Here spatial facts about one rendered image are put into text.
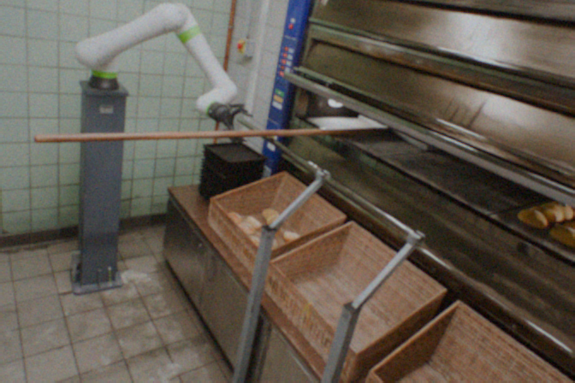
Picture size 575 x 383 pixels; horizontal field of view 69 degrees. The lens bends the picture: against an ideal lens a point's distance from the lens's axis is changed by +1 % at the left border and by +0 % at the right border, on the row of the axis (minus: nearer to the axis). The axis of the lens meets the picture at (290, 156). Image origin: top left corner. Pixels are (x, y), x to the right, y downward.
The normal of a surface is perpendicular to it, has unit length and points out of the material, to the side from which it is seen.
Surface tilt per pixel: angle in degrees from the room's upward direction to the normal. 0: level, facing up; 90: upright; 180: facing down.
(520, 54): 70
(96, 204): 90
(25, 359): 0
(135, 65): 90
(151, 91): 90
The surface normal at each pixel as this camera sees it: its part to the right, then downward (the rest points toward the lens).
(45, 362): 0.19, -0.92
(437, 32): -0.69, -0.26
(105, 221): 0.51, 0.39
